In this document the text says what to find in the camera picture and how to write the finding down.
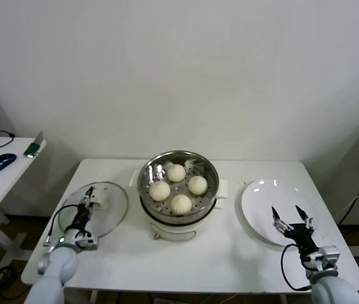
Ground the white wall cable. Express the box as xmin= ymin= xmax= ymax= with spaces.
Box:
xmin=337 ymin=189 xmax=359 ymax=220

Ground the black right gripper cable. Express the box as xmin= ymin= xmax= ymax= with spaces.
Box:
xmin=280 ymin=243 xmax=312 ymax=291

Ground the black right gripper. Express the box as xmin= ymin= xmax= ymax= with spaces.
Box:
xmin=270 ymin=204 xmax=320 ymax=255

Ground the white steamed baozi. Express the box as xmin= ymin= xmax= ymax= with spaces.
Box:
xmin=170 ymin=193 xmax=193 ymax=215
xmin=187 ymin=175 xmax=208 ymax=195
xmin=167 ymin=164 xmax=187 ymax=182
xmin=148 ymin=181 xmax=171 ymax=201

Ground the green handled scraper tool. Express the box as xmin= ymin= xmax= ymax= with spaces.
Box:
xmin=22 ymin=132 xmax=46 ymax=160

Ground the white side desk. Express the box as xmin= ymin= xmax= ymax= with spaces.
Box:
xmin=0 ymin=136 xmax=47 ymax=264

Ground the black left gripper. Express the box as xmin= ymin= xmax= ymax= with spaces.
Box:
xmin=70 ymin=186 xmax=101 ymax=232

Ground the round glass pot lid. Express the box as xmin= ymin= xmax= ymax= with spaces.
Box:
xmin=57 ymin=180 xmax=129 ymax=239

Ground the stainless steel steamer basket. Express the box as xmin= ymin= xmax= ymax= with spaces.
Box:
xmin=129 ymin=149 xmax=229 ymax=223

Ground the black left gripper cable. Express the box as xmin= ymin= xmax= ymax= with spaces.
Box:
xmin=42 ymin=203 xmax=82 ymax=248

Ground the black cable on desk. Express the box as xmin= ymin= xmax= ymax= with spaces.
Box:
xmin=0 ymin=130 xmax=16 ymax=149

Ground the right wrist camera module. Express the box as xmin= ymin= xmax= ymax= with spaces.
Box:
xmin=303 ymin=244 xmax=341 ymax=274

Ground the white round plate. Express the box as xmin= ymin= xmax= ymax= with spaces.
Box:
xmin=239 ymin=178 xmax=320 ymax=246

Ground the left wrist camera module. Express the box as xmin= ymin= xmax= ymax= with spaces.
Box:
xmin=75 ymin=232 xmax=100 ymax=251

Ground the black floor cable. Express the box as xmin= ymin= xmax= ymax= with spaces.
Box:
xmin=0 ymin=265 xmax=25 ymax=300

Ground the blue computer mouse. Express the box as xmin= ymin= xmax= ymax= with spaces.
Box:
xmin=0 ymin=153 xmax=17 ymax=173

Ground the white electric cooking pot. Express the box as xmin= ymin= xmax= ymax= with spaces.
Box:
xmin=139 ymin=196 xmax=224 ymax=242

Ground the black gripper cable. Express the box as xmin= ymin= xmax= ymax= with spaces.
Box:
xmin=42 ymin=203 xmax=82 ymax=248
xmin=280 ymin=243 xmax=312 ymax=291

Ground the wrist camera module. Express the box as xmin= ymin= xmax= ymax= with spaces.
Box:
xmin=75 ymin=232 xmax=100 ymax=251
xmin=303 ymin=244 xmax=341 ymax=274

